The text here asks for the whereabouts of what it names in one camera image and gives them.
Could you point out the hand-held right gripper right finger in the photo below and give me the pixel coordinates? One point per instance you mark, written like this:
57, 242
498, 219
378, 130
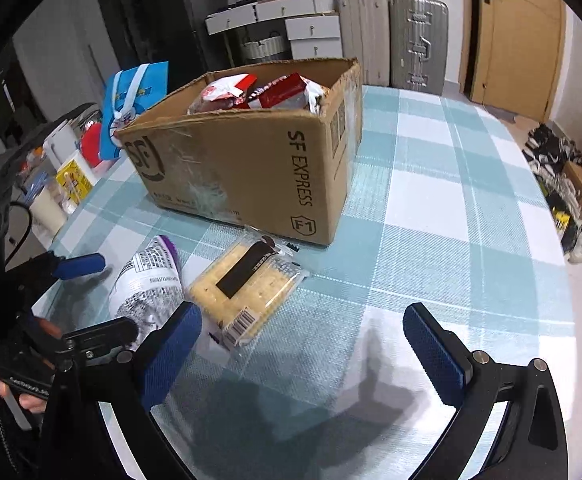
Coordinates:
436, 355

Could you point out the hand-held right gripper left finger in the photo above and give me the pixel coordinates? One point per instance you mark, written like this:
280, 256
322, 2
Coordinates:
171, 355

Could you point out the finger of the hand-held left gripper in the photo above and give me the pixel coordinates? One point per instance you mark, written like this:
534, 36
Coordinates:
101, 335
78, 266

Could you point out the white grey print snack packet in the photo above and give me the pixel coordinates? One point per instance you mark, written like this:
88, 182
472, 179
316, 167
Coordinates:
146, 285

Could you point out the clear cracker packet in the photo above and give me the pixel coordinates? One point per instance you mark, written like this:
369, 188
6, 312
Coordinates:
241, 285

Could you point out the brown cardboard box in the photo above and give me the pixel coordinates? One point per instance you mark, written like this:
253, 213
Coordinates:
251, 170

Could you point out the noodle print snack bag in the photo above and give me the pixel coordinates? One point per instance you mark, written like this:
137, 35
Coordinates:
223, 91

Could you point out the red snack packet with barcode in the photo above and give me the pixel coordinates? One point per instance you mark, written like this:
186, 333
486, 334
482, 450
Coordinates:
281, 91

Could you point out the white silver snack bag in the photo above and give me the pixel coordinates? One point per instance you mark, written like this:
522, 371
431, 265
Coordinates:
316, 97

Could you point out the person's left hand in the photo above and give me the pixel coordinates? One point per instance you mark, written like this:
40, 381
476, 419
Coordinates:
31, 402

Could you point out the white jar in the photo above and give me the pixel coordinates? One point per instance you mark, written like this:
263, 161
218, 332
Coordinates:
48, 210

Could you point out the yellow box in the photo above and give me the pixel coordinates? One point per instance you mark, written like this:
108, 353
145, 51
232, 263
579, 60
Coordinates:
75, 180

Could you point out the white kettle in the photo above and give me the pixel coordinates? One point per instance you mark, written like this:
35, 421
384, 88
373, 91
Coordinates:
61, 142

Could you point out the checked tablecloth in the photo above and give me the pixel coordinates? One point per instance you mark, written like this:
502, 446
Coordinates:
421, 235

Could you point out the red container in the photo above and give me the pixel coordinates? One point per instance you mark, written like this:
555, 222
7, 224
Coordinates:
92, 145

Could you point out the blue cartoon bag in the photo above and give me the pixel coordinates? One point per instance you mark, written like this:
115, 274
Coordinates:
121, 115

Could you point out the black sneakers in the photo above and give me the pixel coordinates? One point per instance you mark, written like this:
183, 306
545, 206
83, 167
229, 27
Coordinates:
548, 145

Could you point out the black cabinet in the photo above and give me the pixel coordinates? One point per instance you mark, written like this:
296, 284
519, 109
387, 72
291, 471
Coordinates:
171, 25

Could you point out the white woven basket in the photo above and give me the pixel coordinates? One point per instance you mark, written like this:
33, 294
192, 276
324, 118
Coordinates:
263, 50

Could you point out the silver suitcase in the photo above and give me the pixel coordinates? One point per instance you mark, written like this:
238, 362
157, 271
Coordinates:
418, 45

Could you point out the beige suitcase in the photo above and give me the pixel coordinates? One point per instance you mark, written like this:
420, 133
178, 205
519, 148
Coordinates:
363, 35

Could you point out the white drawer cabinet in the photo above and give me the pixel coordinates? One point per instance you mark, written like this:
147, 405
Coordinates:
313, 35

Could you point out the wooden door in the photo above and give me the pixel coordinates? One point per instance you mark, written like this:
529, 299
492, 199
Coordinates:
516, 35

